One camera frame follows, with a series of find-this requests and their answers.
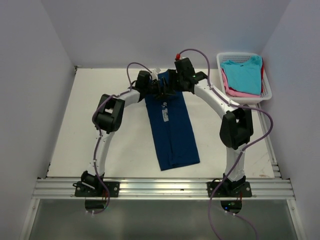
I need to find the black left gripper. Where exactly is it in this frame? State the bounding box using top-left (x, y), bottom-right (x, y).
top-left (144, 76), bottom-right (176, 101)

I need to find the navy blue printed t-shirt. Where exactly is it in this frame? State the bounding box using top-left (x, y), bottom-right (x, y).
top-left (144, 70), bottom-right (201, 172)

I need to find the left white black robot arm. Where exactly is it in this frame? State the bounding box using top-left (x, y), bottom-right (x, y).
top-left (81, 70), bottom-right (176, 197)

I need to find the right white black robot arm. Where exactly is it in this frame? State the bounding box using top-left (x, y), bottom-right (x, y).
top-left (169, 53), bottom-right (254, 197)

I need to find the pink folded t-shirt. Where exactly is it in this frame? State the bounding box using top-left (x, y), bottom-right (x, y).
top-left (220, 67), bottom-right (262, 98)

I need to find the turquoise folded t-shirt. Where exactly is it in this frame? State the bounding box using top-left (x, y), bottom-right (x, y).
top-left (220, 55), bottom-right (263, 98)

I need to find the red folded t-shirt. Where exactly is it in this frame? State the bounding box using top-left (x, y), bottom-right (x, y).
top-left (260, 58), bottom-right (265, 82)

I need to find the white plastic laundry basket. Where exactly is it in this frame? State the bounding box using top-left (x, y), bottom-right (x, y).
top-left (216, 52), bottom-right (272, 105)

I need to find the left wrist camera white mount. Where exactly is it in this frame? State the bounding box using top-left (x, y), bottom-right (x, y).
top-left (150, 68), bottom-right (161, 81)

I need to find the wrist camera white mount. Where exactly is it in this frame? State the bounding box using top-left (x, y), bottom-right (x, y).
top-left (150, 68), bottom-right (161, 81)
top-left (174, 53), bottom-right (183, 61)

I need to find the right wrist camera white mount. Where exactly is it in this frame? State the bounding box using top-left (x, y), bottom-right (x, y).
top-left (174, 53), bottom-right (183, 61)

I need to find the aluminium front frame rail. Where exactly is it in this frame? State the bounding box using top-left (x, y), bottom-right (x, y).
top-left (32, 178), bottom-right (295, 200)

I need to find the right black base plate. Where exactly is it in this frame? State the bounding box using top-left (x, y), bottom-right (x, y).
top-left (206, 176), bottom-right (253, 198)

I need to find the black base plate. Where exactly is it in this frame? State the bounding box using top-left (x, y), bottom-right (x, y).
top-left (206, 176), bottom-right (253, 198)
top-left (72, 173), bottom-right (120, 198)

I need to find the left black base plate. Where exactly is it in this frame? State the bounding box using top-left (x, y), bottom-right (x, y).
top-left (72, 173), bottom-right (120, 198)

